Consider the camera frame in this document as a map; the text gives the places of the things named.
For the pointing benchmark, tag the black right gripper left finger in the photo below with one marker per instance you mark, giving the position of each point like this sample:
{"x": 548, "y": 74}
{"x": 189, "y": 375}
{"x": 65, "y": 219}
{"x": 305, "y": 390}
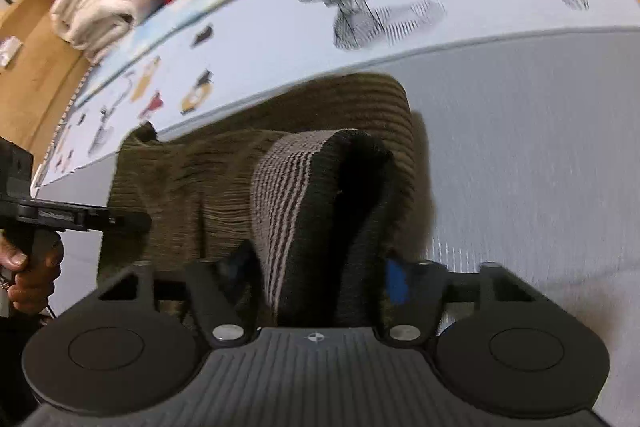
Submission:
{"x": 220, "y": 297}

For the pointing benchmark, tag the person's left hand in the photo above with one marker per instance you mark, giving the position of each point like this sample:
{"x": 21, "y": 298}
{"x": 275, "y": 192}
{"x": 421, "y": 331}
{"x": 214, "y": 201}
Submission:
{"x": 32, "y": 280}

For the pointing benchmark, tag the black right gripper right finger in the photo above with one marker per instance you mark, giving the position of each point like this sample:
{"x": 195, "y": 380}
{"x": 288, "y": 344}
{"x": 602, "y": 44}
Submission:
{"x": 416, "y": 295}

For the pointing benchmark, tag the brown corduroy pants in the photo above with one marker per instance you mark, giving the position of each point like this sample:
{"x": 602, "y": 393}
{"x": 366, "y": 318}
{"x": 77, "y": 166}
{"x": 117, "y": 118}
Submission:
{"x": 319, "y": 181}

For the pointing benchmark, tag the grey patterned bed sheet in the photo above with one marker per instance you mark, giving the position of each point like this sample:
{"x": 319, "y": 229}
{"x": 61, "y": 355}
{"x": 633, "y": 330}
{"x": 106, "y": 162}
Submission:
{"x": 527, "y": 131}

